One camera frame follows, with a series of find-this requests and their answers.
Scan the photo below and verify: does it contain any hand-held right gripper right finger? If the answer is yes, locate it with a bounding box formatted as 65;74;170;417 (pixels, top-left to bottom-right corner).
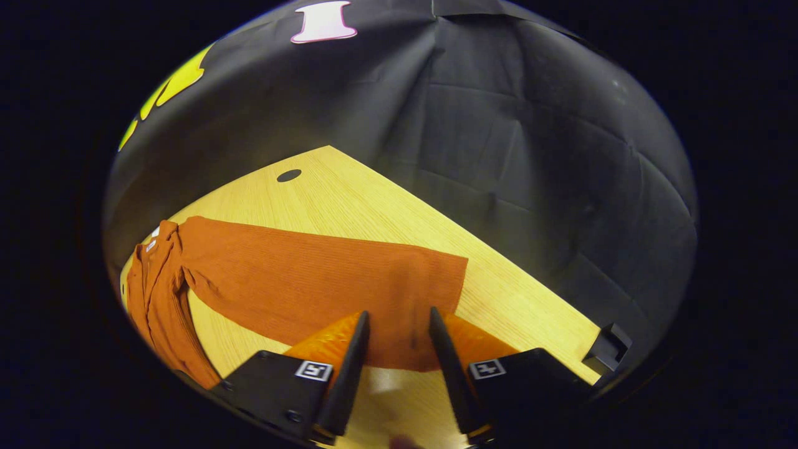
428;306;596;447

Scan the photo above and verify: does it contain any black table corner bracket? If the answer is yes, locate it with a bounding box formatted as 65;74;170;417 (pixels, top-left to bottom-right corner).
583;322;633;375

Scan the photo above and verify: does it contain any black backdrop cloth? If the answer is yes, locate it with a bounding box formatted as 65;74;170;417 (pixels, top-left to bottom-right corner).
103;0;699;400

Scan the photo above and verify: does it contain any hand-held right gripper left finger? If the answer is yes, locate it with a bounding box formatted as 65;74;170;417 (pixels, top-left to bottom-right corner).
211;311;371;445

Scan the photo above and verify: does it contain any orange knit shirt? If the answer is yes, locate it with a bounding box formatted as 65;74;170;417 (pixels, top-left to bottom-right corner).
125;215;469;390

